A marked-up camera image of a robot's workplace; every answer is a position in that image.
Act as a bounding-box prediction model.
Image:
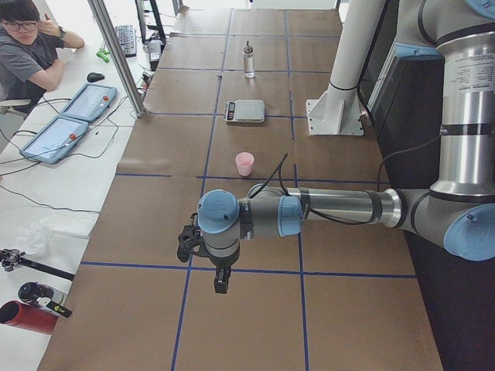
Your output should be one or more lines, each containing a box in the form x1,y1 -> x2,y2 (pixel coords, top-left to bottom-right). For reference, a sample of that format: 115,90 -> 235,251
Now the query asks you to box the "green plastic toy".
96,49 -> 110,63

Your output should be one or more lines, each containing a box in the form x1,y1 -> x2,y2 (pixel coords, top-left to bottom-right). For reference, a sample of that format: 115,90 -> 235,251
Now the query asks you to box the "black computer mouse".
87,72 -> 105,83

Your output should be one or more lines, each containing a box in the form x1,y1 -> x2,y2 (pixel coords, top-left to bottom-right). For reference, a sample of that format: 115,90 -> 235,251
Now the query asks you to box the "black bottle with cap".
18,282 -> 72,318

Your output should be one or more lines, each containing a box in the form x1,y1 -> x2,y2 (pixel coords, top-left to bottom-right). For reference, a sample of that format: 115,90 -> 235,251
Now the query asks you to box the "near blue teach pendant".
19,115 -> 89,164

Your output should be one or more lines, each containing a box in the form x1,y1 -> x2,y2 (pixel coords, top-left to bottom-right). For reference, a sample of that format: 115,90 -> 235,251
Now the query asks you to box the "red cylinder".
1,301 -> 57,335

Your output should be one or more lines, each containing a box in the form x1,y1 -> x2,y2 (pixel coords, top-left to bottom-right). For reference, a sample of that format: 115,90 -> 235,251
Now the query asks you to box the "black computer keyboard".
114,25 -> 137,58

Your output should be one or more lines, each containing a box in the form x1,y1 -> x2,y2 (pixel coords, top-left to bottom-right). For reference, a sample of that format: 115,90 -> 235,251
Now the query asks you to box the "pink plastic cup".
235,152 -> 254,177

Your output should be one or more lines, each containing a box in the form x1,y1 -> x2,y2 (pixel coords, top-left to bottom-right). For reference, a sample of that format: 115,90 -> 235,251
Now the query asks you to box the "far blue teach pendant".
60,83 -> 118,123

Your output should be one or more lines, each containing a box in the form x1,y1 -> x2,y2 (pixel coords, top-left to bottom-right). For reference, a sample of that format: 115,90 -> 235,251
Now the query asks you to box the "blue teach pendant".
19,115 -> 89,164
60,83 -> 118,123

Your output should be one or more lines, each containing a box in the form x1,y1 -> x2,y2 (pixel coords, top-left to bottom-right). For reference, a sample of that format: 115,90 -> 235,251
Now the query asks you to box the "black tripod rod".
1,249 -> 75,281

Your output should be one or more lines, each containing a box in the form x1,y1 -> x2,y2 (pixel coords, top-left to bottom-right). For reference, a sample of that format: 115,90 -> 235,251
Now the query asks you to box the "person in grey shirt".
1,1 -> 85,114

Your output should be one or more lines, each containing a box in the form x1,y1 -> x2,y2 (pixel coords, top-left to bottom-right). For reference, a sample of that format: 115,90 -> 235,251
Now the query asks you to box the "crumpled white paper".
13,218 -> 53,255

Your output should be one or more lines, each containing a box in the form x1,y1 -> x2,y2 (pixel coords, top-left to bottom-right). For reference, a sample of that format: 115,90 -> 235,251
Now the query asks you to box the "silver digital kitchen scale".
224,100 -> 265,123

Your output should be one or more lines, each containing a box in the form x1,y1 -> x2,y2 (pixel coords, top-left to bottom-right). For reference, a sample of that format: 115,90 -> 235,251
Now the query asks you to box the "clear glass sauce bottle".
243,41 -> 255,79

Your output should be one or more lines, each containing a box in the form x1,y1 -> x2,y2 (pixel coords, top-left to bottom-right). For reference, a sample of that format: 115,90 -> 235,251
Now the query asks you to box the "aluminium frame post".
87,0 -> 146,117

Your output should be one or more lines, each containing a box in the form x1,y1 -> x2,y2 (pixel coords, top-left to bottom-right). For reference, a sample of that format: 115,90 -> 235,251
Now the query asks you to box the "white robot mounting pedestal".
306,0 -> 386,136

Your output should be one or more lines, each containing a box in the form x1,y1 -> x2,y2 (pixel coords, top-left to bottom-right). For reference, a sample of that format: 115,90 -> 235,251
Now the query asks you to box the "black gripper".
177,213 -> 230,294

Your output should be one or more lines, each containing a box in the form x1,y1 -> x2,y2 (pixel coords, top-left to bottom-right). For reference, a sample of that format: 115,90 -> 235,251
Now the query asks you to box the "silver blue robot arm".
177,1 -> 494,294

